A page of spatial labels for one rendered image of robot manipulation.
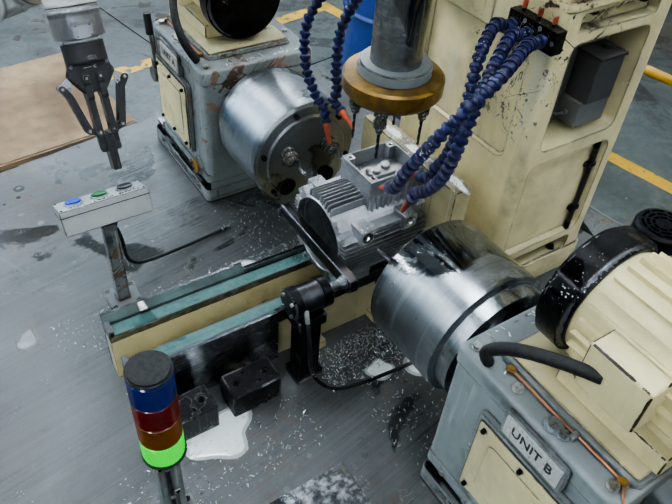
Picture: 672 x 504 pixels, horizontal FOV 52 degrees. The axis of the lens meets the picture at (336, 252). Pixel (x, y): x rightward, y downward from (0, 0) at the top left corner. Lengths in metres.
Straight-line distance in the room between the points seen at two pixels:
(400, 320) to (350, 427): 0.27
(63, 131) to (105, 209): 1.97
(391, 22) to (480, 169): 0.39
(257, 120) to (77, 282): 0.53
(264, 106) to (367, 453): 0.73
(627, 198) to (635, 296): 2.62
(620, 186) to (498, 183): 2.21
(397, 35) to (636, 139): 2.90
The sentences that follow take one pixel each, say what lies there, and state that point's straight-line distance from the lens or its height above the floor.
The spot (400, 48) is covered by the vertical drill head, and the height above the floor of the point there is 1.40.
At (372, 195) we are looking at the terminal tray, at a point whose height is 1.12.
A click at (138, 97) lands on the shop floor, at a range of 3.80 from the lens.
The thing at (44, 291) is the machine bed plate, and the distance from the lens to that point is 1.61.
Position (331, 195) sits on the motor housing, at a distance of 1.30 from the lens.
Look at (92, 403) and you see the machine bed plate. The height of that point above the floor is 0.80.
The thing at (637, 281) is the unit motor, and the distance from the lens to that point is 0.89.
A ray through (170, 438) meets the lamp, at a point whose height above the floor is 1.09.
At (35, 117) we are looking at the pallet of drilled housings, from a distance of 3.45.
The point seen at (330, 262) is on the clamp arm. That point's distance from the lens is 1.28.
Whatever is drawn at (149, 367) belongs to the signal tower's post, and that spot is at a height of 1.22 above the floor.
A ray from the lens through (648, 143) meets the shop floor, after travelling 3.96.
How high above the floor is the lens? 1.91
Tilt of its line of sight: 43 degrees down
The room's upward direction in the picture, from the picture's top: 5 degrees clockwise
